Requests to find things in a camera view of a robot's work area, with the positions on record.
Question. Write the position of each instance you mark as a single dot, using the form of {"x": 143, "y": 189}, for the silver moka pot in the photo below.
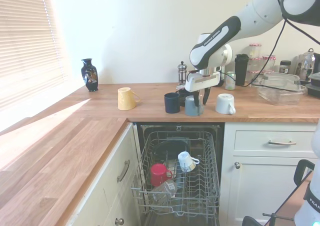
{"x": 306, "y": 63}

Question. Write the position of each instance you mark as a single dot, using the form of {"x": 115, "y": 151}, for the clear glass with label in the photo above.
{"x": 162, "y": 193}

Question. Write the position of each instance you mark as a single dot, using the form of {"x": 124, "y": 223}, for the dark blue painted vase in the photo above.
{"x": 90, "y": 76}

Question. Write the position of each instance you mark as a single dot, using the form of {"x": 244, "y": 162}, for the round metal cabinet knob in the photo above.
{"x": 237, "y": 165}
{"x": 119, "y": 221}

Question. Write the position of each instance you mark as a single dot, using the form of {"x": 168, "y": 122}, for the clear plastic food container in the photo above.
{"x": 280, "y": 93}

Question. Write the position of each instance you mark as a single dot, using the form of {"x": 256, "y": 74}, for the tall navy mug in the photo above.
{"x": 172, "y": 103}

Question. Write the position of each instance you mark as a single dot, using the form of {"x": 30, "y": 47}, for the glass jar red checked lid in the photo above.
{"x": 255, "y": 51}
{"x": 255, "y": 64}
{"x": 271, "y": 63}
{"x": 253, "y": 76}

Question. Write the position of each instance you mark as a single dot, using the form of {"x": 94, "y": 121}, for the black shaker bottle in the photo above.
{"x": 241, "y": 71}

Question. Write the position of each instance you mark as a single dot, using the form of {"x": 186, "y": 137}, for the small white mug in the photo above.
{"x": 186, "y": 161}

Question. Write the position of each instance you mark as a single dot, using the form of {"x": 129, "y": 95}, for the yellow mug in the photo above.
{"x": 126, "y": 99}

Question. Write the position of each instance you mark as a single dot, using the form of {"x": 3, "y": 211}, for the wide beige window blind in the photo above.
{"x": 25, "y": 48}

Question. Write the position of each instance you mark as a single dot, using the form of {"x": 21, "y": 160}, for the built-in dishwasher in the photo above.
{"x": 175, "y": 129}

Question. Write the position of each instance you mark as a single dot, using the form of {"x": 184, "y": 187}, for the glass french press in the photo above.
{"x": 182, "y": 73}

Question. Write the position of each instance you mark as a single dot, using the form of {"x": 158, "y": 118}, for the black metal clamp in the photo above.
{"x": 274, "y": 217}

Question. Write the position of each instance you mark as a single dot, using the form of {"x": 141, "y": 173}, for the black lidded food container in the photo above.
{"x": 312, "y": 89}
{"x": 315, "y": 77}

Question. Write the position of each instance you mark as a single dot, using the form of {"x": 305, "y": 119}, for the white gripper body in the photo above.
{"x": 200, "y": 82}

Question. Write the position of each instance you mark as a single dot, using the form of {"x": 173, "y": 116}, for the wide dark printed mug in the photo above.
{"x": 181, "y": 96}

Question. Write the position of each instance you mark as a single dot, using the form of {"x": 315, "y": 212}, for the black coffee machine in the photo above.
{"x": 317, "y": 62}

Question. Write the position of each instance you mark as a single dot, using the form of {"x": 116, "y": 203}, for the red mug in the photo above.
{"x": 158, "y": 174}

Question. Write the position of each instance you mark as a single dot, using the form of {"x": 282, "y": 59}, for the red white sachet packet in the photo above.
{"x": 180, "y": 87}

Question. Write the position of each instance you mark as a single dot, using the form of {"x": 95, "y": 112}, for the black plastic dish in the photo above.
{"x": 170, "y": 146}

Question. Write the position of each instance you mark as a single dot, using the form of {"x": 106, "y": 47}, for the black padded bracket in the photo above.
{"x": 301, "y": 171}

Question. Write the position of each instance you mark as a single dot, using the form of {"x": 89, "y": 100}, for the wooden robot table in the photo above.
{"x": 292, "y": 206}

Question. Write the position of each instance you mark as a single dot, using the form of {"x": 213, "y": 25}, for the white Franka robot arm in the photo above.
{"x": 262, "y": 11}

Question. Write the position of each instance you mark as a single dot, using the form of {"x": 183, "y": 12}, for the grey mug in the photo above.
{"x": 191, "y": 107}

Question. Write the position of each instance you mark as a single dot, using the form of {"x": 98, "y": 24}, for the small jar dark lid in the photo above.
{"x": 285, "y": 67}

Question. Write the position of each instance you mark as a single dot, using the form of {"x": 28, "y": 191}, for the large white mug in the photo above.
{"x": 225, "y": 103}

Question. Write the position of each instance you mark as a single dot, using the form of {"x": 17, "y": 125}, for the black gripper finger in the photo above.
{"x": 196, "y": 98}
{"x": 205, "y": 97}

